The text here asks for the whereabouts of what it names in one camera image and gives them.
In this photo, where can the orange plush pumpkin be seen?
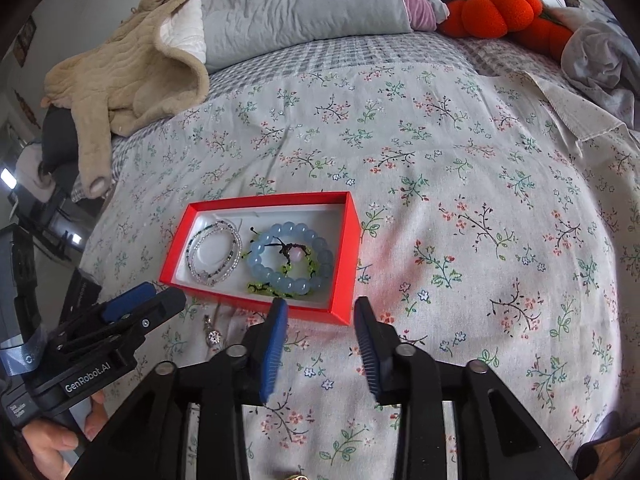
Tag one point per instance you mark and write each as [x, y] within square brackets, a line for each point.
[495, 10]

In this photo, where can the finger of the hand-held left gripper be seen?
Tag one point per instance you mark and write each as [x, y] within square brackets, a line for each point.
[155, 312]
[127, 300]

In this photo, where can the floral bedsheet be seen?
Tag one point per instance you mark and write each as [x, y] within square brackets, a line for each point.
[450, 210]

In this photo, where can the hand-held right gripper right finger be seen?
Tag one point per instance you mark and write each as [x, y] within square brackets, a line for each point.
[371, 360]

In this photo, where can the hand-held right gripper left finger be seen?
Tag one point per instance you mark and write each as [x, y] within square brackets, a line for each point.
[272, 355]

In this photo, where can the person's left hand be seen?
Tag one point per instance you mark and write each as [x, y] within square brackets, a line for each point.
[50, 442]

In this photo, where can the grey quilted pillow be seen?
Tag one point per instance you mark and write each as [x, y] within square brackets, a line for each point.
[300, 5]

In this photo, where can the crumpled white grey blanket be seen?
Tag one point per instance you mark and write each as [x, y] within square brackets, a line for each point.
[600, 60]

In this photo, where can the beige fleece jacket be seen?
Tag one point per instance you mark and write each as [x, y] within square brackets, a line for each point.
[125, 75]

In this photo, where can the red cardboard box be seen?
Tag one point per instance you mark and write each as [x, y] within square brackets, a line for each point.
[345, 260]

